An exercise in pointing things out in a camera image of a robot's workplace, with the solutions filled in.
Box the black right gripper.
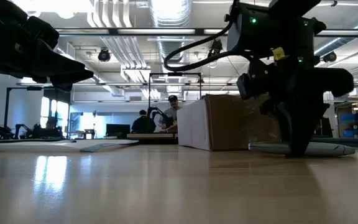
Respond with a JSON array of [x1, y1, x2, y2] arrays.
[[249, 57, 356, 158]]

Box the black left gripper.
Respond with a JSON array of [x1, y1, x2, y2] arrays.
[[0, 0, 94, 93]]

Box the silver utility knife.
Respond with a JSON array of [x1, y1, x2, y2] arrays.
[[249, 142, 356, 157]]

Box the brown cardboard box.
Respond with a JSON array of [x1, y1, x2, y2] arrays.
[[177, 94, 282, 152]]

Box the white mesh blue-zipper bag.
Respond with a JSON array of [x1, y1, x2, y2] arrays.
[[0, 139, 140, 153]]

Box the storage shelf rack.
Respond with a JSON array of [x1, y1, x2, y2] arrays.
[[336, 101, 358, 139]]

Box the yellow tag on gripper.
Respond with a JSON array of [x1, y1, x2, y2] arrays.
[[272, 46, 288, 62]]

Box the black monitor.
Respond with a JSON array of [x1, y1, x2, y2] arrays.
[[106, 123, 131, 138]]

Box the long ceiling light strip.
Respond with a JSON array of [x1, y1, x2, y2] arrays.
[[56, 27, 229, 35]]

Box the black ceiling-hung camera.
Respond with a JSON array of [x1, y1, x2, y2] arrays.
[[97, 47, 111, 62], [323, 51, 337, 63]]

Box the black aluminium table frame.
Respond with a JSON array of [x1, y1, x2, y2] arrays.
[[0, 136, 358, 149]]

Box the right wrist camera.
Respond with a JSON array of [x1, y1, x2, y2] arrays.
[[236, 73, 255, 100]]

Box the black background gantry frame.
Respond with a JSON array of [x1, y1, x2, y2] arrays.
[[4, 86, 71, 138]]

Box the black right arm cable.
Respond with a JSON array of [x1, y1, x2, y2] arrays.
[[163, 18, 251, 72]]

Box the silver ventilation duct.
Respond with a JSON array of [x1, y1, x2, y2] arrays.
[[149, 0, 194, 75]]

